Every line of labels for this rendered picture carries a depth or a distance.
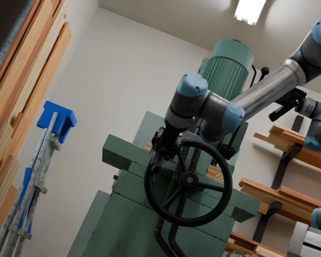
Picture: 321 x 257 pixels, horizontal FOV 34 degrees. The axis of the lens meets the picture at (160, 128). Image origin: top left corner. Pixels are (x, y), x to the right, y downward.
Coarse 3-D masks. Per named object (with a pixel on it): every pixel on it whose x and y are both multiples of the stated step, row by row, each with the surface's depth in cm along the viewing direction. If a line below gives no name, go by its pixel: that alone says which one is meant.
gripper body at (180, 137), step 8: (160, 128) 152; (168, 128) 144; (176, 128) 149; (184, 128) 146; (160, 136) 150; (168, 136) 149; (176, 136) 145; (160, 144) 148; (168, 144) 148; (176, 144) 150; (160, 152) 151; (168, 152) 150; (168, 160) 151
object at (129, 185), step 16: (128, 176) 184; (128, 192) 182; (144, 192) 183; (160, 192) 183; (176, 208) 182; (192, 208) 183; (208, 208) 184; (208, 224) 182; (224, 224) 183; (224, 240) 181
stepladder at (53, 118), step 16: (48, 112) 270; (64, 112) 271; (48, 128) 266; (64, 128) 284; (48, 144) 266; (32, 160) 261; (48, 160) 276; (32, 176) 257; (32, 192) 258; (16, 208) 254; (32, 208) 268; (16, 224) 249; (0, 240) 247; (16, 240) 251; (16, 256) 260
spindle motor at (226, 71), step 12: (216, 48) 217; (228, 48) 213; (240, 48) 213; (216, 60) 213; (228, 60) 211; (240, 60) 212; (252, 60) 217; (204, 72) 215; (216, 72) 210; (228, 72) 209; (240, 72) 212; (216, 84) 207; (228, 84) 208; (240, 84) 213; (228, 96) 207
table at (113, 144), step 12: (108, 144) 186; (120, 144) 187; (132, 144) 187; (108, 156) 194; (120, 156) 186; (132, 156) 186; (144, 156) 187; (120, 168) 203; (168, 168) 177; (204, 180) 177; (204, 192) 185; (216, 192) 186; (240, 192) 187; (240, 204) 186; (252, 204) 186; (240, 216) 195; (252, 216) 188
